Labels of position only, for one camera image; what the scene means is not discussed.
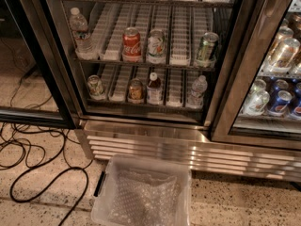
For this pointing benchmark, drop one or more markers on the clear water bottle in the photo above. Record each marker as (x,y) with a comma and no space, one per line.
(197,91)
(85,47)

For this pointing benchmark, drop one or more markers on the stainless steel fridge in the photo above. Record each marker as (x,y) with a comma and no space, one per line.
(172,130)

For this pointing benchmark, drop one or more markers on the clear water bottle lower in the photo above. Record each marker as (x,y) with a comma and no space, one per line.
(197,91)

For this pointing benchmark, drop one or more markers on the bubble wrap sheet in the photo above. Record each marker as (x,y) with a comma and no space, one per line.
(145,200)

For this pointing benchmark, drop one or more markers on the open glass fridge door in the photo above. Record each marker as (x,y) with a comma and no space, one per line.
(34,85)

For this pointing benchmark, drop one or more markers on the right glass fridge door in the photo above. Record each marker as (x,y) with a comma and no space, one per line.
(263,105)

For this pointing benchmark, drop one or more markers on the clear plastic bin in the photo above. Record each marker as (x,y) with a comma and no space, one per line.
(108,188)

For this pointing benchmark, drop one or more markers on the brown tea bottle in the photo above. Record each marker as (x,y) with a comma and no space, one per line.
(154,90)

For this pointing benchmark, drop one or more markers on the white green soda can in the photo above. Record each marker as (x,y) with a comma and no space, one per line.
(156,50)

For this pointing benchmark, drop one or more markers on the orange brown can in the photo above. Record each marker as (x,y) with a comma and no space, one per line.
(136,91)

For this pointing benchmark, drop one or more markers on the red coca-cola can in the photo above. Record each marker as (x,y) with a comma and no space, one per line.
(131,45)

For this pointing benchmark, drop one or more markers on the green patterned can lower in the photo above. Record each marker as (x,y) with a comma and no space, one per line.
(95,87)

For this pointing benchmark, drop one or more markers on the clear water bottle upper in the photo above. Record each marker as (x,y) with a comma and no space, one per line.
(85,47)

